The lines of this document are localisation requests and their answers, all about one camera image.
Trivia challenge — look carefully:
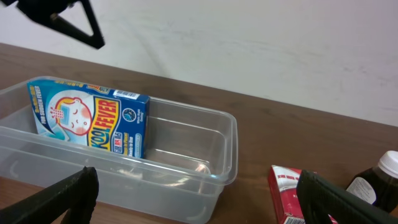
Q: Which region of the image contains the blue KoolFever box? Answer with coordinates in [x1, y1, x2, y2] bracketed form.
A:
[27, 78, 150, 158]

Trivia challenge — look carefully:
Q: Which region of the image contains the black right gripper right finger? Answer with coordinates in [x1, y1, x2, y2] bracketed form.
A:
[296, 170, 397, 224]

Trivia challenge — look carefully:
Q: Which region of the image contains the clear plastic container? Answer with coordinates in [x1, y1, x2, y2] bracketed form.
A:
[1, 82, 238, 223]

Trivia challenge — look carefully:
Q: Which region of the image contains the dark bottle white cap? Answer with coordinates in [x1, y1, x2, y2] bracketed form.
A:
[346, 151, 397, 213]

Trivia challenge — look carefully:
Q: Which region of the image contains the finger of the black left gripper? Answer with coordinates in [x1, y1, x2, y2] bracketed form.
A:
[17, 0, 105, 49]

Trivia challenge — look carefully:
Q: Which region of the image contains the red medicine box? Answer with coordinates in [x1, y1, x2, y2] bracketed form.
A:
[268, 164, 338, 224]

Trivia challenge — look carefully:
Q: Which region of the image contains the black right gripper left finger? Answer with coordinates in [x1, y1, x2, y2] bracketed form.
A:
[1, 167, 99, 224]

